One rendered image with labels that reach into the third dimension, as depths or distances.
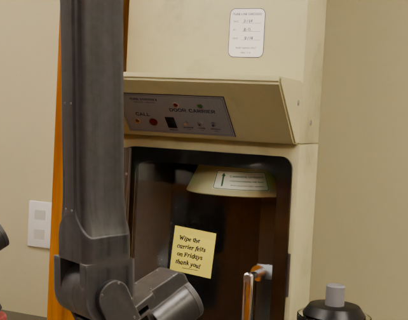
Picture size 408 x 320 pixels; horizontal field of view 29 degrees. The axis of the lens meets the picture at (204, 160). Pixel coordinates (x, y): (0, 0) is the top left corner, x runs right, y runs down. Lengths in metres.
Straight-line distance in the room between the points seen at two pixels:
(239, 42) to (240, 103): 0.14
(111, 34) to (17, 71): 1.27
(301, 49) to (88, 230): 0.59
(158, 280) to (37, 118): 1.19
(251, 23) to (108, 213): 0.59
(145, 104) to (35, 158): 0.78
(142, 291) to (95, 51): 0.26
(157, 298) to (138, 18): 0.65
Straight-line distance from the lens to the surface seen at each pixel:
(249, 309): 1.26
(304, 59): 1.27
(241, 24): 1.31
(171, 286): 0.88
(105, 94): 0.80
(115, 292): 0.81
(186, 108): 1.26
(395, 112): 1.67
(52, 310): 1.40
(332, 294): 1.19
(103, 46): 0.80
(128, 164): 1.38
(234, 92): 1.20
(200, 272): 1.33
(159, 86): 1.25
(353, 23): 1.71
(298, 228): 1.30
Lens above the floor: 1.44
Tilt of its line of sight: 3 degrees down
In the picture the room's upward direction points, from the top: 3 degrees clockwise
